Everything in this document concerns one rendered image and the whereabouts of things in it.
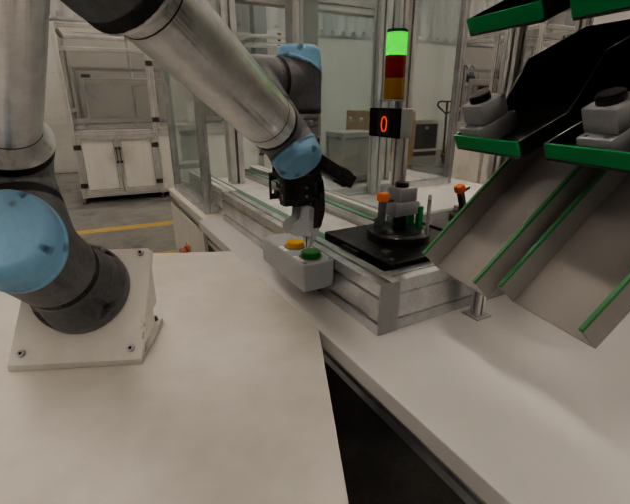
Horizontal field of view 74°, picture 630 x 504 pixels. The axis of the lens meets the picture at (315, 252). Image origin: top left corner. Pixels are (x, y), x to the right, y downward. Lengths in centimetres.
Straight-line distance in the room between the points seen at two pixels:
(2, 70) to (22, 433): 44
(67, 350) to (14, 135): 34
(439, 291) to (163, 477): 56
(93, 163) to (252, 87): 557
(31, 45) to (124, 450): 47
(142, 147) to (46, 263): 544
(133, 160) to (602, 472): 580
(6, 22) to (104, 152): 549
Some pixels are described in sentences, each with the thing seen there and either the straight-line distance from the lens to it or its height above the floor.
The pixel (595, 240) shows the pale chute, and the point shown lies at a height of 108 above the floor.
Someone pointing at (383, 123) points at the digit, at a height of 120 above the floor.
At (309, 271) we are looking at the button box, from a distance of 82.
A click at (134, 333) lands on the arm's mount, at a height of 90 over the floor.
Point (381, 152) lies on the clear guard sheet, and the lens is 121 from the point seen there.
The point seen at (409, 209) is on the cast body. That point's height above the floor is 104.
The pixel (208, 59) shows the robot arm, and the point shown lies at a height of 130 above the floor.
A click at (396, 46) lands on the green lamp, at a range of 111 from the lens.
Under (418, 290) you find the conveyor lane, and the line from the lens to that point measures 80.
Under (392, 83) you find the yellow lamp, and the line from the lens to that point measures 111.
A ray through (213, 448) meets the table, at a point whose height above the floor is 86.
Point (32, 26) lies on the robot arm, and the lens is 56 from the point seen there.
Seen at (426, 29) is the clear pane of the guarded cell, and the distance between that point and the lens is 240.
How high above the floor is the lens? 126
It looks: 20 degrees down
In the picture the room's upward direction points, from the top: straight up
